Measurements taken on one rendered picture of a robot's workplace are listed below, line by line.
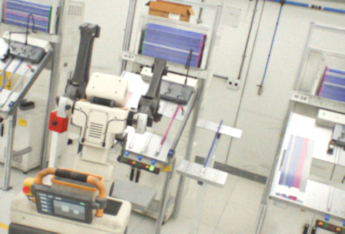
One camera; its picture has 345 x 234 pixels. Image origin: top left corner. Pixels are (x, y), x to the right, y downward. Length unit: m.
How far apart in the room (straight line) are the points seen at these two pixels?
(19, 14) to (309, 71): 2.63
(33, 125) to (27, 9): 1.08
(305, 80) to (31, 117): 2.44
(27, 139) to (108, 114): 1.90
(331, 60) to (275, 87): 1.46
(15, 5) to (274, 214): 2.92
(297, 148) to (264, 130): 1.74
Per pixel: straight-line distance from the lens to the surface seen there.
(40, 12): 3.71
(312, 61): 3.12
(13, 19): 3.91
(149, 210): 3.35
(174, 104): 3.04
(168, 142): 2.86
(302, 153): 2.85
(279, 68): 4.45
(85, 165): 2.16
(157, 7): 3.51
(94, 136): 2.02
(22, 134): 3.82
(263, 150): 4.64
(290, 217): 3.08
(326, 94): 2.96
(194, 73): 3.08
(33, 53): 3.65
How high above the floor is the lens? 1.77
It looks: 13 degrees down
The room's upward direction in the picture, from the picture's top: 11 degrees clockwise
